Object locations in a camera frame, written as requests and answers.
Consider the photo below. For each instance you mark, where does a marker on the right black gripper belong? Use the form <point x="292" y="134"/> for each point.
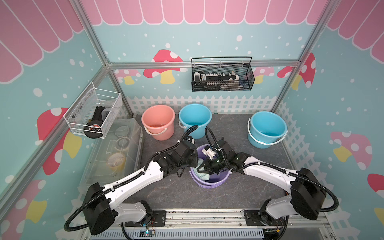
<point x="207" y="166"/>

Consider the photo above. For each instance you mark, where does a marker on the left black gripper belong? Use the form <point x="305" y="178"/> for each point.
<point x="194" y="157"/>

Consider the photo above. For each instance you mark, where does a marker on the purple bucket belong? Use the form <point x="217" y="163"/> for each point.
<point x="207" y="181"/>

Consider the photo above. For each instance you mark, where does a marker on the blue bucket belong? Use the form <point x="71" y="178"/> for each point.
<point x="195" y="114"/>
<point x="266" y="129"/>

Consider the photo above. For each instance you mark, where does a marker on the pink plastic bucket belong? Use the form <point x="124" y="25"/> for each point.
<point x="158" y="122"/>

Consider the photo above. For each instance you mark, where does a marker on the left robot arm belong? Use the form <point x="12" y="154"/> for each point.
<point x="104" y="206"/>

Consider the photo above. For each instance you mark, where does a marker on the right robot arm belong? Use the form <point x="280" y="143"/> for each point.
<point x="304" y="196"/>

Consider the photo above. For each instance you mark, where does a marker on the clear plastic storage box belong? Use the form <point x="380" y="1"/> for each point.
<point x="116" y="156"/>

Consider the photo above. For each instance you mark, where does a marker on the black tape dispenser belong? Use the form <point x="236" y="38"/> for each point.
<point x="93" y="129"/>

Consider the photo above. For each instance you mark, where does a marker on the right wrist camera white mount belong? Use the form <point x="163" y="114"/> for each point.
<point x="209" y="152"/>

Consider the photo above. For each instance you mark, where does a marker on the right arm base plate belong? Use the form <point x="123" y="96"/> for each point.
<point x="257" y="218"/>

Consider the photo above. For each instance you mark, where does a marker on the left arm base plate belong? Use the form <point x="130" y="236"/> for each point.
<point x="153" y="219"/>

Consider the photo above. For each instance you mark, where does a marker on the black wire mesh basket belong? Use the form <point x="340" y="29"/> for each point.
<point x="224" y="73"/>

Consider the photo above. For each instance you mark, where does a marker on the white wire basket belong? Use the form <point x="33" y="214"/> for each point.
<point x="81" y="111"/>

